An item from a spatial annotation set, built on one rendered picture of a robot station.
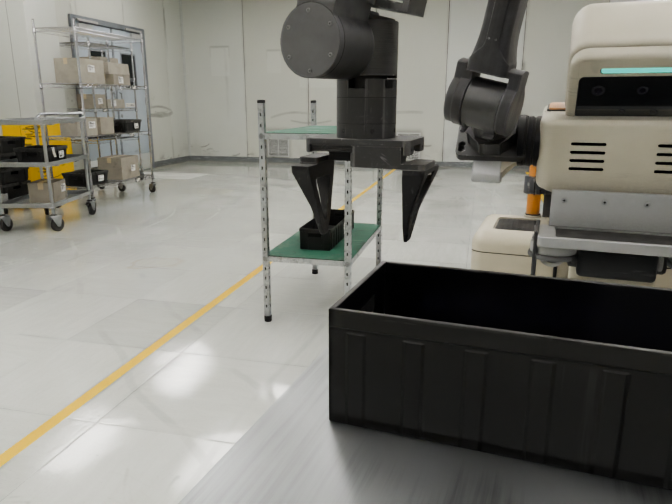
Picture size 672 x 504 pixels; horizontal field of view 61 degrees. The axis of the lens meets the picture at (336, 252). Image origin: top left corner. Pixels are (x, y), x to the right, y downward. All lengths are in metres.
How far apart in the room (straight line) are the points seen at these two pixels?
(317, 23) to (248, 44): 10.53
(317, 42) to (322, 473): 0.34
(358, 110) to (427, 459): 0.31
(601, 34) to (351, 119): 0.53
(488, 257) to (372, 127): 0.82
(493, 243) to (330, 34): 0.91
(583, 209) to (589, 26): 0.28
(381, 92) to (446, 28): 9.70
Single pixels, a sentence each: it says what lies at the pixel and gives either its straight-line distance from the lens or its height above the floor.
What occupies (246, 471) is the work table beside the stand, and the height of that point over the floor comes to 0.80.
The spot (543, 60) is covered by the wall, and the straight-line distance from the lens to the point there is 10.20.
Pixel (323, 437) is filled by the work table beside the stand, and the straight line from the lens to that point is 0.54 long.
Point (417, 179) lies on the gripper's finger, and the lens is 0.52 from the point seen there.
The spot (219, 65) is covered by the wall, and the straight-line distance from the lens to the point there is 11.21.
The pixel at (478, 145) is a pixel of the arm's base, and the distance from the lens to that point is 1.01.
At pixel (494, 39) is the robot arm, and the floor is 1.18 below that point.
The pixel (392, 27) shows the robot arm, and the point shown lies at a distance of 0.55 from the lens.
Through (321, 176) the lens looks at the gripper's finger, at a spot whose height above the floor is 1.02.
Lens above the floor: 1.09
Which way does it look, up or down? 15 degrees down
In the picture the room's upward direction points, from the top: straight up
